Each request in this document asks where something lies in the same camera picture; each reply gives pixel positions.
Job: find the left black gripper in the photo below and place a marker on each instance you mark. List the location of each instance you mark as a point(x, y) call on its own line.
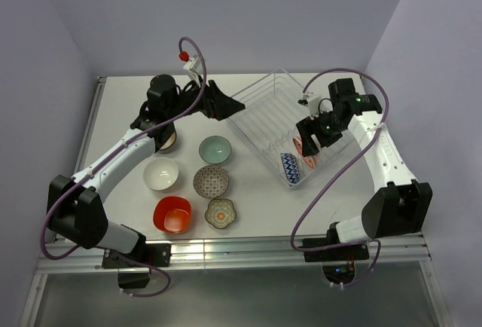
point(215, 105)

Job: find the brown geometric patterned bowl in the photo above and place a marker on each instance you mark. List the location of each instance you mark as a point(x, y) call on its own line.
point(211, 181)

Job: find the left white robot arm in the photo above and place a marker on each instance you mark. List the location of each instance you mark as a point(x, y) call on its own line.
point(75, 204)

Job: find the white wire dish rack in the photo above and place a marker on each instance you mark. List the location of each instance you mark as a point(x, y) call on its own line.
point(268, 125)

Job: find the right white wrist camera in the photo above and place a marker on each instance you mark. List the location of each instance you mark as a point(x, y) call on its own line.
point(313, 102)

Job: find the brown glazed bowl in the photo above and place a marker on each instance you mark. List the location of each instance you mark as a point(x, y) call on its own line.
point(169, 143)

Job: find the pale green ribbed bowl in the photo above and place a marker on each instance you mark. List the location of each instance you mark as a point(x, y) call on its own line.
point(215, 149)

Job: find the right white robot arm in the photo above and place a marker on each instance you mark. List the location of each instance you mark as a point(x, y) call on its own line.
point(400, 202)

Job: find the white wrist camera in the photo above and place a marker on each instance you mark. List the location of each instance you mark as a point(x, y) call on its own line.
point(193, 67)
point(313, 102)

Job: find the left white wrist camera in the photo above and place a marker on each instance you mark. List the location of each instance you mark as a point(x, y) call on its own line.
point(193, 67)

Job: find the red blue patterned bowl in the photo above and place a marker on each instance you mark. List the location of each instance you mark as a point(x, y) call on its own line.
point(290, 167)

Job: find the orange plastic square bowl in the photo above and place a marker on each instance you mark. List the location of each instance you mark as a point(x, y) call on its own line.
point(172, 215)

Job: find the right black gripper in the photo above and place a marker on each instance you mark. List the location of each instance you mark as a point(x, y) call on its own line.
point(306, 127)

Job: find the plain white bowl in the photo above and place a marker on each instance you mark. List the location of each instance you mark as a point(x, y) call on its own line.
point(160, 174)

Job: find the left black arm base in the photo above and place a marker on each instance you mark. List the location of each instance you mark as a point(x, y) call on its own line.
point(135, 272)

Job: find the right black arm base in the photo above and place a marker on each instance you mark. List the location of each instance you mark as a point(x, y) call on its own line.
point(338, 264)

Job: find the flower shaped patterned dish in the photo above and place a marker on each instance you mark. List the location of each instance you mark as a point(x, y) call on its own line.
point(220, 213)

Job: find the aluminium frame rail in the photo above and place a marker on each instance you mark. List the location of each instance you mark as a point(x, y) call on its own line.
point(232, 253)

